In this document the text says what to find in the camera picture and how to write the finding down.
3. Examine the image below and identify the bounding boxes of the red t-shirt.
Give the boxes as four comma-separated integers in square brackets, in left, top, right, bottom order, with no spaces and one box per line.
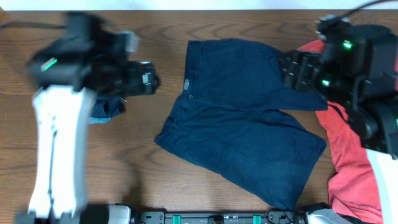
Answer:
[297,39,398,224]

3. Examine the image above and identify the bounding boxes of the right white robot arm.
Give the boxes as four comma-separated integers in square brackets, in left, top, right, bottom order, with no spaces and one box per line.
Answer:
[279,16,397,223]

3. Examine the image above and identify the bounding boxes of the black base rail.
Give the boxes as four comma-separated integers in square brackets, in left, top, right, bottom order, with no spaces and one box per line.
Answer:
[130,209,308,224]

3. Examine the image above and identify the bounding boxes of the navy blue shorts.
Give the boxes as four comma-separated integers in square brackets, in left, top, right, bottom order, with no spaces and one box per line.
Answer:
[90,96,124,124]
[155,39,327,210]

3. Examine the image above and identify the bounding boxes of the folded navy blue shorts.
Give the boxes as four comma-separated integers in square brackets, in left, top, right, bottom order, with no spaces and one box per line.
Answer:
[90,96,124,124]

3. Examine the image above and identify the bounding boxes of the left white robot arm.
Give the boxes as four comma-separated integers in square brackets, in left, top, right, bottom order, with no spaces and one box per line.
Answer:
[14,12,160,223]

